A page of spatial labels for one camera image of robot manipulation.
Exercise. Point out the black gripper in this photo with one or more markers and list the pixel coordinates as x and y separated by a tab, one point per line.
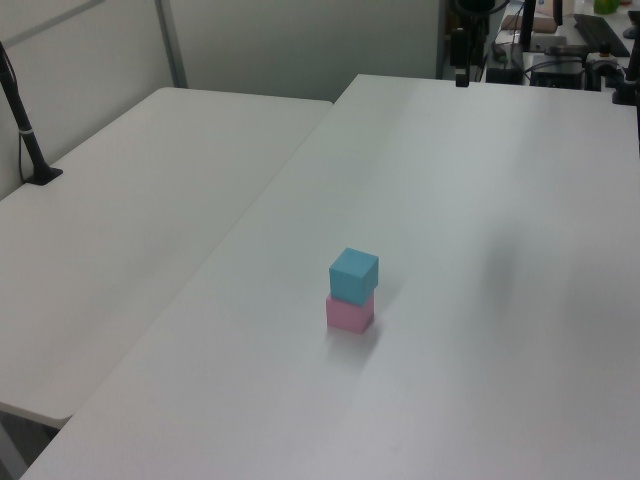
457	47

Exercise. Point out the blue cube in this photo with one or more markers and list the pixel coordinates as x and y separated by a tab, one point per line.
352	275

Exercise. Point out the pink cube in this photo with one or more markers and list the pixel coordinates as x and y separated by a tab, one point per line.
347	315

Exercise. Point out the black monitor stand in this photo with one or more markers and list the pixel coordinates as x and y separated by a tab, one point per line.
527	25

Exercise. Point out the black electronics box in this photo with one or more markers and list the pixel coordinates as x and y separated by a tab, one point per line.
557	67

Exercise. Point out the black keyboard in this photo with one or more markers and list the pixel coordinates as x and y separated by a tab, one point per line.
600	32

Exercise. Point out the green object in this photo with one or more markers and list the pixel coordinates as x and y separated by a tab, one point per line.
604	6

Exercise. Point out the black table clamp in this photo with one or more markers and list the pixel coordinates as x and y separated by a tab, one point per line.
625	85

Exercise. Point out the white side table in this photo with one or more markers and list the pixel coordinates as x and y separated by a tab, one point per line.
125	225

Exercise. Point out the black camera pole with base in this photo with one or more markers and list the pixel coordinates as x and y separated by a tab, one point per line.
27	137

